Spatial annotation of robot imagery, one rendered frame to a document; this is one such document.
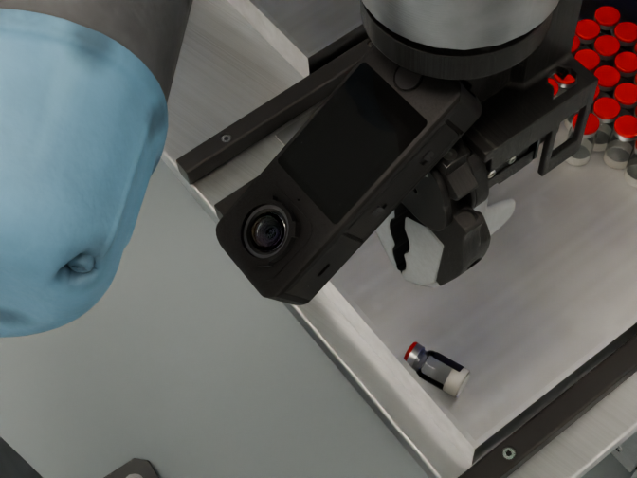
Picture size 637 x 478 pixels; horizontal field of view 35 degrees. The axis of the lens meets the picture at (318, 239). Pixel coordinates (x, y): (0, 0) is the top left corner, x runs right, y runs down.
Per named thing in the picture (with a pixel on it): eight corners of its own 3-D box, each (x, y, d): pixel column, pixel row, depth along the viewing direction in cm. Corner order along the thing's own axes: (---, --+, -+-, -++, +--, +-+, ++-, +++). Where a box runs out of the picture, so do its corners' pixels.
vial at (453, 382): (471, 368, 70) (418, 339, 71) (455, 395, 70) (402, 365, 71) (472, 375, 72) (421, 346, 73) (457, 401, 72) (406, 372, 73)
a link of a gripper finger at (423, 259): (520, 267, 54) (543, 173, 46) (436, 329, 52) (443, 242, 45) (482, 229, 55) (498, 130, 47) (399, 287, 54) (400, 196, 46)
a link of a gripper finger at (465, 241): (482, 290, 48) (500, 192, 40) (458, 307, 48) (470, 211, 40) (421, 224, 50) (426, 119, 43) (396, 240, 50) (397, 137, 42)
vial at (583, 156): (576, 139, 82) (586, 105, 78) (596, 157, 81) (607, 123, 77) (556, 154, 81) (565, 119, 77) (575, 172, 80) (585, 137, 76)
